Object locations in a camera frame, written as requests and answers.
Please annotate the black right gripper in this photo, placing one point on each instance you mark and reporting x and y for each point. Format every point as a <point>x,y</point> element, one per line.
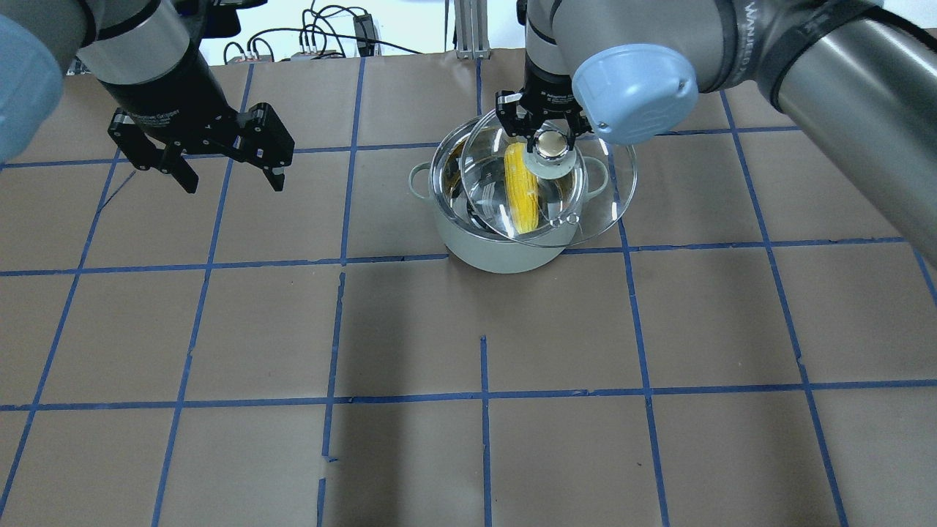
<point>547,88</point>

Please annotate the yellow corn cob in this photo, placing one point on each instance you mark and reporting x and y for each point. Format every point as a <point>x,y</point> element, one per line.
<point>522,190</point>

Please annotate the aluminium frame post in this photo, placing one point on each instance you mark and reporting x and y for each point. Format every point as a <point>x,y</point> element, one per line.
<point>471,30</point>

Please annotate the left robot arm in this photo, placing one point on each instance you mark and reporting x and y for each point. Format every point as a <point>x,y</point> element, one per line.
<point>146,55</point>

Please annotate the black power adapter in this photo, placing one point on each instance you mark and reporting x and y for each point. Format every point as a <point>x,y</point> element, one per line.
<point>365,35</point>

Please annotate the glass pot lid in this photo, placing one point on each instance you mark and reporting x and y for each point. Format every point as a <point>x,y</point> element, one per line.
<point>583,193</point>

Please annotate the pale green cooking pot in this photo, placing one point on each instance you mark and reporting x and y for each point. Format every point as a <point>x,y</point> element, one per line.
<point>438,182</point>

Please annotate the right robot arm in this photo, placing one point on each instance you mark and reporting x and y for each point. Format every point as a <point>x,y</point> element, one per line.
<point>856,78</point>

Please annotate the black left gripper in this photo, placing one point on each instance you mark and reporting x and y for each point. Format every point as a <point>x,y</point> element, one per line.
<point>162,95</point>

